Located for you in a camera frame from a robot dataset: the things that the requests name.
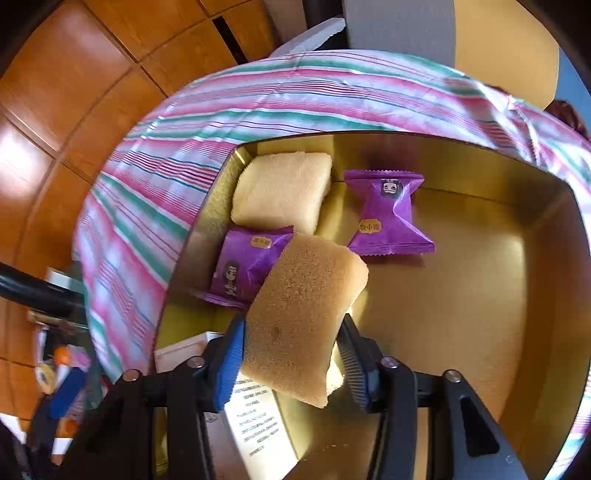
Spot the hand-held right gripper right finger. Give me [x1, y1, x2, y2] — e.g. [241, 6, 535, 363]
[335, 314, 529, 480]

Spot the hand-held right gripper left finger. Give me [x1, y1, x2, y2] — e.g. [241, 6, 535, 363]
[60, 314, 247, 480]

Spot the white printed packet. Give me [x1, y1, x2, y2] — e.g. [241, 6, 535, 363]
[154, 330, 300, 469]

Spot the yellow sponge cake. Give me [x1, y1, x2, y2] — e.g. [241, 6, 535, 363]
[241, 232, 370, 409]
[230, 151, 333, 236]

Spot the purple snack packet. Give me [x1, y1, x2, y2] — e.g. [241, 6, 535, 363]
[344, 169, 436, 257]
[191, 225, 295, 309]

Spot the golden tin box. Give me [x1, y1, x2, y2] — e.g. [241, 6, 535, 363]
[152, 131, 591, 480]

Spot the black tube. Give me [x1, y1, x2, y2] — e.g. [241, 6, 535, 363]
[0, 262, 88, 321]

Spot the striped bedsheet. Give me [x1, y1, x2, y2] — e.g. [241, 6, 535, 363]
[71, 48, 591, 480]

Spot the dark red cloth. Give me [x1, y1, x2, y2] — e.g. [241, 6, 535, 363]
[545, 99, 591, 139]

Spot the grey yellow blue chair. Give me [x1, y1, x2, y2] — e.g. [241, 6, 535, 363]
[268, 0, 591, 112]

